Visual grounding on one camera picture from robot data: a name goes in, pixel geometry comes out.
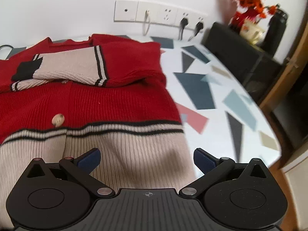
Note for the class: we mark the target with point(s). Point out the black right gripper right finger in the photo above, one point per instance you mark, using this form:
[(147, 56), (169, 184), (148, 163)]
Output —
[(219, 170)]

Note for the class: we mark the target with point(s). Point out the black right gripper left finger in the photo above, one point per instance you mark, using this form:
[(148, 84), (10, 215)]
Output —
[(68, 177)]

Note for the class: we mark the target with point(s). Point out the red and beige knit cardigan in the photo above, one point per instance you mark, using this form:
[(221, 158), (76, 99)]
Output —
[(63, 99)]

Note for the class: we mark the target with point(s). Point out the geometric patterned tablecloth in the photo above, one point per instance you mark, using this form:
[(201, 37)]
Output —
[(216, 113)]

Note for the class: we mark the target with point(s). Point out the black speaker cabinet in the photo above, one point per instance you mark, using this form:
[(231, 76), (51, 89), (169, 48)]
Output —
[(255, 69)]

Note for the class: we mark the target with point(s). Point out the floral ceramic mug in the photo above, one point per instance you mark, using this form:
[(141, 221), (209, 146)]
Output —
[(252, 32)]

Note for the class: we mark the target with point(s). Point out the black power plug right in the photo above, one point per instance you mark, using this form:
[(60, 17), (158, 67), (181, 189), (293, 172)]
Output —
[(198, 28)]

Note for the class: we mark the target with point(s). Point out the black power plug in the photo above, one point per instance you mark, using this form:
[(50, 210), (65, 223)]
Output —
[(198, 28), (183, 24)]

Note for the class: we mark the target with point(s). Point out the black power plug left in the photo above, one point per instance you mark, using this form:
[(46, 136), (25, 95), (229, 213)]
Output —
[(183, 24)]

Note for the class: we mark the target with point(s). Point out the white double power socket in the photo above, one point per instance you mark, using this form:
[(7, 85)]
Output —
[(193, 17)]

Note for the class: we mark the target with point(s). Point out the black thermos bottle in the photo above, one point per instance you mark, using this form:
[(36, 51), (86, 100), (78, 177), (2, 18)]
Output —
[(275, 32)]

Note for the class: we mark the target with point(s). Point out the white power socket plate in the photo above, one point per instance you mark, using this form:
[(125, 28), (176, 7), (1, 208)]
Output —
[(166, 15)]

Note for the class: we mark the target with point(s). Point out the orange flowers in red vase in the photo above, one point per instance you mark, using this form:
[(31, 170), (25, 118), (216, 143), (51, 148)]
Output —
[(255, 11)]

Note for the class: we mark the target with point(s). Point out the wooden door frame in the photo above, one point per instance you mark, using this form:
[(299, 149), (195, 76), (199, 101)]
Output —
[(292, 71)]

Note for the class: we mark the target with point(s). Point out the white blank wall plate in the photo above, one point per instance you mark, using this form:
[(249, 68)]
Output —
[(125, 10)]

